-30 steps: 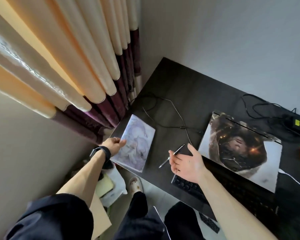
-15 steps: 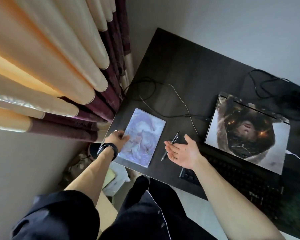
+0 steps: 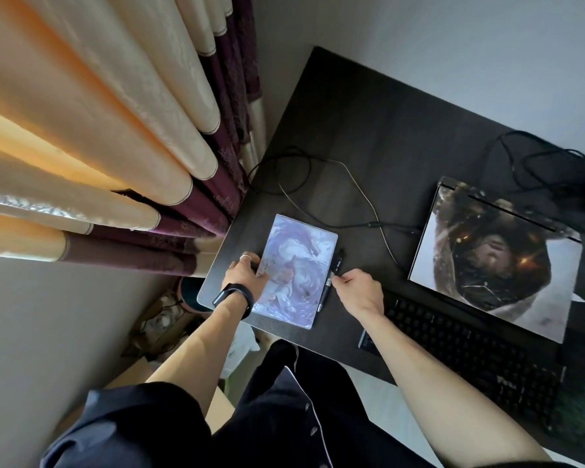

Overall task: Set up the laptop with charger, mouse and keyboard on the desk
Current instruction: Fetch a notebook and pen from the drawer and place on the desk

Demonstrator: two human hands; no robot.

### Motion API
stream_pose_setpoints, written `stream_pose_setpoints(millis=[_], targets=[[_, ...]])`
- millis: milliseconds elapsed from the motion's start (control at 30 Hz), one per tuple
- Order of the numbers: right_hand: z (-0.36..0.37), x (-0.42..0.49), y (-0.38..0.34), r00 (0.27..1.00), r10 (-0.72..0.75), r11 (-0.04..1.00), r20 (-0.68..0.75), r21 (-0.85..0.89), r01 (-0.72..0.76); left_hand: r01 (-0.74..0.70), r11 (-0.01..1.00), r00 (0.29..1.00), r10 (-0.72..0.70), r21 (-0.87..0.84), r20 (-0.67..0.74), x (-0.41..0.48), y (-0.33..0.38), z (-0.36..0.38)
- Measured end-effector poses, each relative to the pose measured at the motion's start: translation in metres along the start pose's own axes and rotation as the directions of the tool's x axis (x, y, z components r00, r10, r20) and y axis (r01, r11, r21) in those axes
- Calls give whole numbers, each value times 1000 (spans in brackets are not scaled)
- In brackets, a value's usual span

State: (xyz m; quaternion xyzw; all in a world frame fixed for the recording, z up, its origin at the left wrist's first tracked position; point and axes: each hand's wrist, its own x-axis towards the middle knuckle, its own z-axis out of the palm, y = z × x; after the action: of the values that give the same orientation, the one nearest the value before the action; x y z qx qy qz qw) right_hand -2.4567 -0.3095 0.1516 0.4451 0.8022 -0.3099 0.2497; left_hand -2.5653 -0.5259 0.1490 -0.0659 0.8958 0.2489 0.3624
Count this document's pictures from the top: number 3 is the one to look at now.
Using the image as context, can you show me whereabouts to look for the person's left hand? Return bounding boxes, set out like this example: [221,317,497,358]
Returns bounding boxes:
[220,252,269,300]

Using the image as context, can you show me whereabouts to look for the person's right hand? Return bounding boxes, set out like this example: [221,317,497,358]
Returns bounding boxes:
[331,268,386,320]

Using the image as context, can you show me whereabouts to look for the black pen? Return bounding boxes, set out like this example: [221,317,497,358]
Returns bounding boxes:
[317,248,346,313]

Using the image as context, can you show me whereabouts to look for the purple illustrated notebook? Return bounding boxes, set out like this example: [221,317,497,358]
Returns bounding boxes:
[251,214,339,331]

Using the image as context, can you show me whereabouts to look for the thin black keyboard cable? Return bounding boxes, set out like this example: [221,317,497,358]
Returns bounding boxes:
[247,146,423,270]

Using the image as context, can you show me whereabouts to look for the black keyboard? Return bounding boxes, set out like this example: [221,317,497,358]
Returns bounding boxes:
[358,287,566,432]

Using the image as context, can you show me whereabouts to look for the laptop with printed lid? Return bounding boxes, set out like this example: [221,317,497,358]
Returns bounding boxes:
[408,176,584,345]

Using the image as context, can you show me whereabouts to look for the long black charging cable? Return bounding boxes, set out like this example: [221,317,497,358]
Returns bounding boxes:
[485,130,585,229]

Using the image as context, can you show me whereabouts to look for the black green mouse pad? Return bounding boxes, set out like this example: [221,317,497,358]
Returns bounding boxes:
[555,335,585,449]

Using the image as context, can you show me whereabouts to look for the person's right forearm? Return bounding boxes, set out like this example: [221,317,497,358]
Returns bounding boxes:
[365,311,554,468]

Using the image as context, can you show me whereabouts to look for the person's left forearm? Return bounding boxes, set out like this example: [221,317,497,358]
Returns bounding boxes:
[146,299,247,416]

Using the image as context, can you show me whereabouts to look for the dark wooden desk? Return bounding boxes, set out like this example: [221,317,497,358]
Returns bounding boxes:
[196,45,585,454]

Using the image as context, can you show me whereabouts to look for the black smartwatch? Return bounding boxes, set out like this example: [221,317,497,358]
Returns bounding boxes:
[212,283,255,321]

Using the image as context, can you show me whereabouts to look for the pink and black cap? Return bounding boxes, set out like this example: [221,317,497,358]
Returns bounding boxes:
[177,276,213,315]

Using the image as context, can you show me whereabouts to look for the white paper sheet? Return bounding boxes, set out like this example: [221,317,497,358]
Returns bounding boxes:
[219,324,262,381]

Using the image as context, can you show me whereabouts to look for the black trousers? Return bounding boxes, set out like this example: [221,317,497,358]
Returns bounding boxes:
[246,339,371,415]

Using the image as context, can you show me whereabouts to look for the small open cardboard box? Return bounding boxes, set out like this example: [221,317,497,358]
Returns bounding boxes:
[126,292,197,359]

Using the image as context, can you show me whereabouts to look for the black shirt white piping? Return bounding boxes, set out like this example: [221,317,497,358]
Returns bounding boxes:
[38,365,445,468]

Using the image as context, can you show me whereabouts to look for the cream and purple curtain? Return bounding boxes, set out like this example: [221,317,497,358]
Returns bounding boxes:
[0,0,269,278]

